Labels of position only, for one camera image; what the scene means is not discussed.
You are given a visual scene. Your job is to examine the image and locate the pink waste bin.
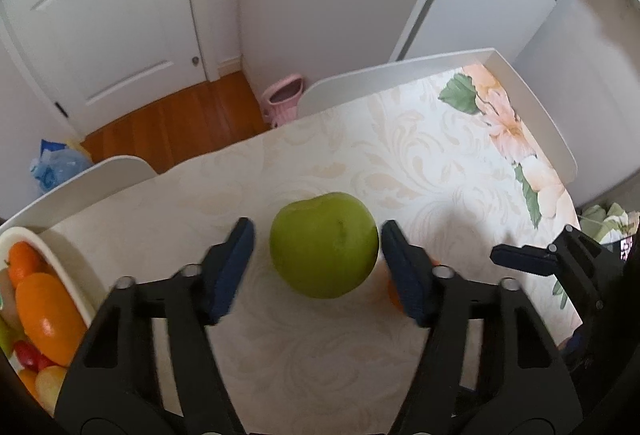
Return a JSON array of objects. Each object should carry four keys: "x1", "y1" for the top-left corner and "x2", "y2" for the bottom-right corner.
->
[{"x1": 260, "y1": 74, "x2": 305, "y2": 130}]

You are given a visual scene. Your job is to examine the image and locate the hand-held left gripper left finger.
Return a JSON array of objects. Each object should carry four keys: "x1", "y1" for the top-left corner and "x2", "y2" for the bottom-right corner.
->
[{"x1": 54, "y1": 216, "x2": 256, "y2": 435}]

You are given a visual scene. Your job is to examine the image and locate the small orange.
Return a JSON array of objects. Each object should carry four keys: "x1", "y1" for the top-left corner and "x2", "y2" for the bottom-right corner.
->
[{"x1": 384, "y1": 259, "x2": 441, "y2": 309}]

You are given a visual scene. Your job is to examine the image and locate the red cherry tomato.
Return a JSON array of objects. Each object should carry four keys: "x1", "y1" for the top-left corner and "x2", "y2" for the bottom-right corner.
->
[{"x1": 12, "y1": 339, "x2": 53, "y2": 372}]

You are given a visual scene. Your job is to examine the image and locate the white panelled door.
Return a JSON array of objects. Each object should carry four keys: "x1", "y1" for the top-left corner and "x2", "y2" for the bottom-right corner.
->
[{"x1": 0, "y1": 0, "x2": 211, "y2": 136}]

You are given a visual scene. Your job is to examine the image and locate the white chair left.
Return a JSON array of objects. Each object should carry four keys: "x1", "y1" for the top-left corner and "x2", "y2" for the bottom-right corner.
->
[{"x1": 0, "y1": 155, "x2": 160, "y2": 236}]

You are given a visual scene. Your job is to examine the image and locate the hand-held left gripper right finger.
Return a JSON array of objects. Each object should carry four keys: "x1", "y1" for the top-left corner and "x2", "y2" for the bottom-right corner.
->
[{"x1": 381, "y1": 220, "x2": 585, "y2": 435}]

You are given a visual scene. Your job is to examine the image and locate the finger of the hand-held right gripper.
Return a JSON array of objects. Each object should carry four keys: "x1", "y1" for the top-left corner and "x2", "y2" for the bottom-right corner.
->
[{"x1": 490, "y1": 242, "x2": 559, "y2": 277}]

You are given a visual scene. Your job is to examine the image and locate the floral tablecloth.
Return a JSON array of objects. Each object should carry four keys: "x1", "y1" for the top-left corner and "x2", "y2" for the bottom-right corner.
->
[{"x1": 47, "y1": 62, "x2": 583, "y2": 435}]

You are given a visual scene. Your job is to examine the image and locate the white chair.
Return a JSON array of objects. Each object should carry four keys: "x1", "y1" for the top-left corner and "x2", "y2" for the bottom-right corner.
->
[
  {"x1": 0, "y1": 155, "x2": 160, "y2": 236},
  {"x1": 299, "y1": 47, "x2": 578, "y2": 188}
]

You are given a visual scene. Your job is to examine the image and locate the white chair right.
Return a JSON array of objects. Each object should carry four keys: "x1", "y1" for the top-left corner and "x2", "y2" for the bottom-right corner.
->
[{"x1": 299, "y1": 47, "x2": 578, "y2": 188}]

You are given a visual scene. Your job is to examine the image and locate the white bowl with yellow inside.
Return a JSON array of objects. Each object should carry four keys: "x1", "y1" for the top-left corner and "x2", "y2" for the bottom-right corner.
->
[{"x1": 0, "y1": 226, "x2": 96, "y2": 416}]

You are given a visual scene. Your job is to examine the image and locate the brown kiwi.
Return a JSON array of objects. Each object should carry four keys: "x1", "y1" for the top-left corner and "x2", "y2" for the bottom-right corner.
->
[{"x1": 0, "y1": 267, "x2": 21, "y2": 331}]

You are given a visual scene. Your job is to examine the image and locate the blue plastic bag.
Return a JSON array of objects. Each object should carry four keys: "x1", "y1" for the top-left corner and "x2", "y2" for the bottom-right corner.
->
[{"x1": 29, "y1": 139, "x2": 95, "y2": 196}]

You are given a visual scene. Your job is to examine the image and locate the green floral cloth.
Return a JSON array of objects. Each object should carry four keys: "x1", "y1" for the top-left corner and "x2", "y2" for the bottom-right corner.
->
[{"x1": 580, "y1": 202, "x2": 640, "y2": 246}]

